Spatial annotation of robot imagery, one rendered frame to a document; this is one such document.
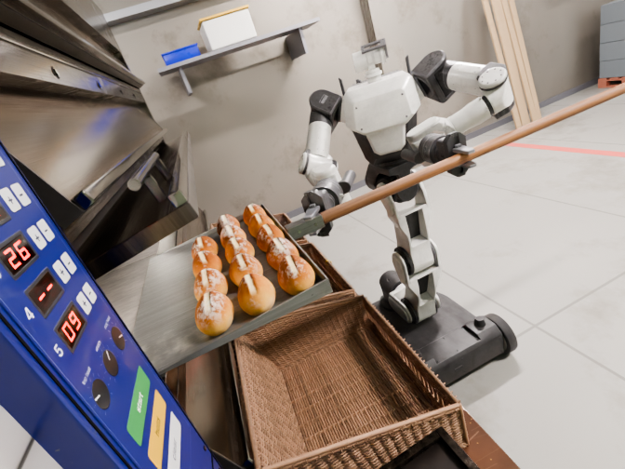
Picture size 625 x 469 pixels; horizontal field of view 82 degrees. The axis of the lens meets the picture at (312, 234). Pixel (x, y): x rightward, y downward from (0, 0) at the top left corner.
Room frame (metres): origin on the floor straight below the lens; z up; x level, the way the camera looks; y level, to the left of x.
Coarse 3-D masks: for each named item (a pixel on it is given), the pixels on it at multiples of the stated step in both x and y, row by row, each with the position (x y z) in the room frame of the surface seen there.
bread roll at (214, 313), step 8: (208, 296) 0.53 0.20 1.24; (216, 296) 0.54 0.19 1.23; (224, 296) 0.55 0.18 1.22; (200, 304) 0.52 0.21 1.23; (208, 304) 0.51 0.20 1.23; (216, 304) 0.51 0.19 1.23; (224, 304) 0.52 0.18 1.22; (232, 304) 0.54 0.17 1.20; (200, 312) 0.51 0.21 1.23; (208, 312) 0.50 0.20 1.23; (216, 312) 0.50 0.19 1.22; (224, 312) 0.51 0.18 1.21; (232, 312) 0.52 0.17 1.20; (200, 320) 0.50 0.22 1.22; (208, 320) 0.49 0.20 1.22; (216, 320) 0.49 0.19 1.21; (224, 320) 0.50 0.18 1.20; (232, 320) 0.51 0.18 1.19; (200, 328) 0.50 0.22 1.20; (208, 328) 0.49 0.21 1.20; (216, 328) 0.49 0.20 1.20; (224, 328) 0.49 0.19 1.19
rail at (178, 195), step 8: (184, 136) 1.53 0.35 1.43; (184, 144) 1.15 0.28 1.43; (184, 152) 0.95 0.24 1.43; (176, 160) 0.81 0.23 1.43; (184, 160) 0.79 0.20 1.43; (176, 168) 0.67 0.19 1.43; (184, 168) 0.68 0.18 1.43; (176, 176) 0.58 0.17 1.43; (184, 176) 0.60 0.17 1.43; (176, 184) 0.50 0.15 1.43; (184, 184) 0.53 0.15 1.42; (168, 192) 0.48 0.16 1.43; (176, 192) 0.46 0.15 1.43; (184, 192) 0.48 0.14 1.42; (176, 200) 0.46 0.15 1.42; (184, 200) 0.46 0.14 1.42
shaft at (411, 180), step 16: (592, 96) 0.98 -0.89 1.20; (608, 96) 0.97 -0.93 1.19; (560, 112) 0.95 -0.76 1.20; (576, 112) 0.95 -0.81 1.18; (528, 128) 0.91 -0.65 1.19; (480, 144) 0.90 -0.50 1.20; (496, 144) 0.89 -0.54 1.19; (448, 160) 0.87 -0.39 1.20; (464, 160) 0.87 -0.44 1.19; (416, 176) 0.84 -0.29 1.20; (432, 176) 0.85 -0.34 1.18; (368, 192) 0.83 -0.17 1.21; (384, 192) 0.82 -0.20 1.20; (336, 208) 0.80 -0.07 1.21; (352, 208) 0.80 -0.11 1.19
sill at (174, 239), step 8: (176, 232) 1.15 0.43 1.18; (168, 240) 1.09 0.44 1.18; (176, 240) 1.07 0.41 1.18; (160, 248) 1.04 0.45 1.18; (168, 248) 1.01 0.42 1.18; (176, 368) 0.49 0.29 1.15; (168, 376) 0.45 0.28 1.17; (176, 376) 0.48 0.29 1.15; (168, 384) 0.44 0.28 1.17; (176, 384) 0.46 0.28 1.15; (176, 392) 0.44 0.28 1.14
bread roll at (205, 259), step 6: (198, 252) 0.75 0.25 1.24; (204, 252) 0.74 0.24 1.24; (210, 252) 0.75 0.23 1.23; (198, 258) 0.72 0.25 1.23; (204, 258) 0.72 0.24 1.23; (210, 258) 0.72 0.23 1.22; (216, 258) 0.73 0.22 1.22; (198, 264) 0.71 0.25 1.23; (204, 264) 0.70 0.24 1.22; (210, 264) 0.71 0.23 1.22; (216, 264) 0.71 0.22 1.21; (198, 270) 0.70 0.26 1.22
